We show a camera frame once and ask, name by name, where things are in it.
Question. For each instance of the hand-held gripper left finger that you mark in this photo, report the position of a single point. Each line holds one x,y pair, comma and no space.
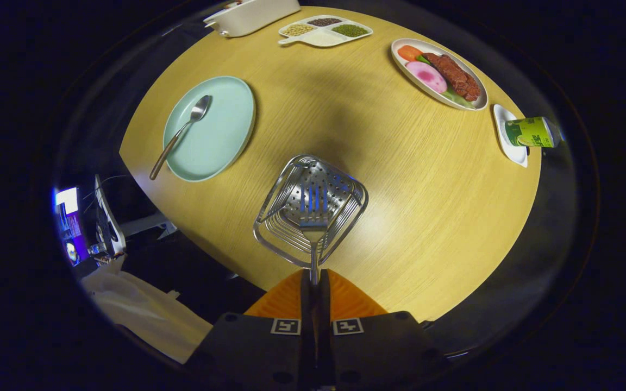
306,309

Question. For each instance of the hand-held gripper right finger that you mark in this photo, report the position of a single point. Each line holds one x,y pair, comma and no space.
324,309

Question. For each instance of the metal fork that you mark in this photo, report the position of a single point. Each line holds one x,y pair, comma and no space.
313,225

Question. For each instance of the white cloth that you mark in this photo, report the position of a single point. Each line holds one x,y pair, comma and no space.
139,309

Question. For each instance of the light green round plate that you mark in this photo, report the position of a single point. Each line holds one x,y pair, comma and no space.
220,125

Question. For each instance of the white-edged laptop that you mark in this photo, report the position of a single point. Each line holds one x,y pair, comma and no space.
109,228

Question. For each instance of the white oval food plate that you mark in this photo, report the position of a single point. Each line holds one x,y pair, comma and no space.
416,87

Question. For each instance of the white square coaster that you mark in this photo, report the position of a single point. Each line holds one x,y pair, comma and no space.
514,155

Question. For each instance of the computer monitor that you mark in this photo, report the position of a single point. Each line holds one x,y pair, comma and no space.
71,228

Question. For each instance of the green vegetable leaf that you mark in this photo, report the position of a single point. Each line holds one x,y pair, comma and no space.
457,99

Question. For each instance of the pink round slice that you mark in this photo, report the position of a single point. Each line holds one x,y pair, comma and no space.
426,77

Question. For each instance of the brown meat piece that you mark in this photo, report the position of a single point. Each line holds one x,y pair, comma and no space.
454,76

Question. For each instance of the orange carrot slice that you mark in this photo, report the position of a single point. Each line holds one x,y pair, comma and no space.
409,52

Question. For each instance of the white divided tray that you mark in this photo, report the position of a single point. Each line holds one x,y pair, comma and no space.
324,38

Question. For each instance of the green label drink bottle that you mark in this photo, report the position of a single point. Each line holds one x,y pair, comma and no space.
530,132

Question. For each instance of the yellow beans pile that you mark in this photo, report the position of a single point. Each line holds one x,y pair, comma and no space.
298,29

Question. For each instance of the green beans pile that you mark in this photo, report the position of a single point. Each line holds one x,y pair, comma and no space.
350,30

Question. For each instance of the dark beans pile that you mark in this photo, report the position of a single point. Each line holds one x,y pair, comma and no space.
324,21

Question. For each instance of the white toaster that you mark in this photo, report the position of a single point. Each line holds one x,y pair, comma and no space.
253,16

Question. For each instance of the white metal frame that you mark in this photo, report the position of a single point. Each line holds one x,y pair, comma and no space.
147,224

